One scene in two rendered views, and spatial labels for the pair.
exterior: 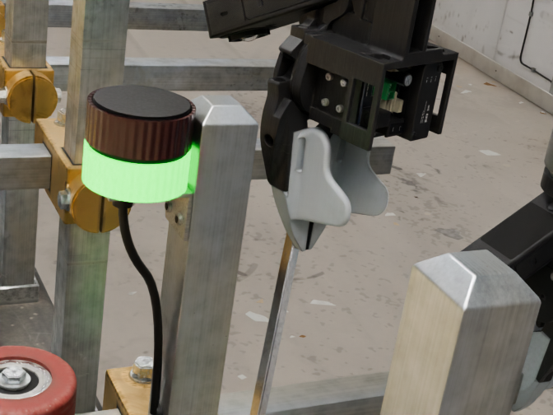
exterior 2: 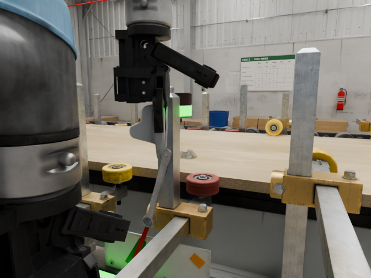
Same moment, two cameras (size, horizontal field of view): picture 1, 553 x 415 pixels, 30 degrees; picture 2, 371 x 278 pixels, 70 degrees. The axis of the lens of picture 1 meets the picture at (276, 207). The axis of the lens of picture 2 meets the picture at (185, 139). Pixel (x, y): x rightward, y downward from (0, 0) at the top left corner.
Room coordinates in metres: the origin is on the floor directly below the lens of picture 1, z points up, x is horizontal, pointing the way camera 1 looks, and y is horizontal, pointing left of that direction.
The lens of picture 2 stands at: (1.00, -0.28, 1.11)
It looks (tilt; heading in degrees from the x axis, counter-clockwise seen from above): 10 degrees down; 141
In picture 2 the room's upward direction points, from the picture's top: straight up
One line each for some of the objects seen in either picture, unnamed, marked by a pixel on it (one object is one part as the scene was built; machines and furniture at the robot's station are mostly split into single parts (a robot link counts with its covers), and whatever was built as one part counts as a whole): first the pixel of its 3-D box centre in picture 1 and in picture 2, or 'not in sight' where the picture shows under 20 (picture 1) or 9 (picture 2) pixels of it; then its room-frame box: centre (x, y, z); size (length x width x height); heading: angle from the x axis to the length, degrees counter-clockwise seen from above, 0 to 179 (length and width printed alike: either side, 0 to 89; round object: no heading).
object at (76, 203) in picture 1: (80, 172); (312, 188); (0.80, 0.17, 0.95); 0.13 x 0.06 x 0.05; 28
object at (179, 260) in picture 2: not in sight; (152, 258); (0.55, 0.00, 0.75); 0.26 x 0.01 x 0.10; 28
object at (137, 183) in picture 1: (136, 163); (178, 110); (0.54, 0.08, 1.07); 0.06 x 0.06 x 0.02
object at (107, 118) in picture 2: not in sight; (85, 121); (-7.74, 2.68, 0.23); 2.41 x 0.77 x 0.17; 115
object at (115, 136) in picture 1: (140, 121); (178, 99); (0.54, 0.08, 1.10); 0.06 x 0.06 x 0.02
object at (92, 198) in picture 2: not in sight; (87, 204); (0.36, -0.07, 0.83); 0.13 x 0.06 x 0.05; 28
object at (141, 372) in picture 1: (145, 368); (202, 207); (0.63, 0.08, 0.88); 0.02 x 0.02 x 0.01
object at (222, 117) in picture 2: not in sight; (218, 125); (-3.45, 4.40, 0.36); 0.59 x 0.57 x 0.73; 114
